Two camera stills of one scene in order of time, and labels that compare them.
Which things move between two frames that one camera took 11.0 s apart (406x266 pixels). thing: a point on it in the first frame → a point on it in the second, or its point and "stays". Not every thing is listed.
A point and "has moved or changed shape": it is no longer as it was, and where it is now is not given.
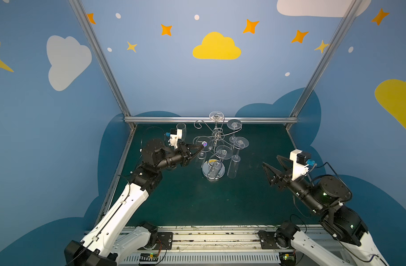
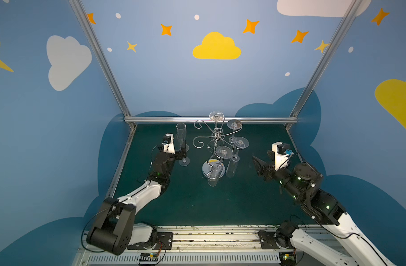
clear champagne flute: x=207 y=143 has moved or changed shape
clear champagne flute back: x=216 y=116 stays
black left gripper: x=186 y=152 → x=175 y=154
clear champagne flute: x=239 y=142 stays
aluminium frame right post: x=338 y=37 stays
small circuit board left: x=148 y=258 stays
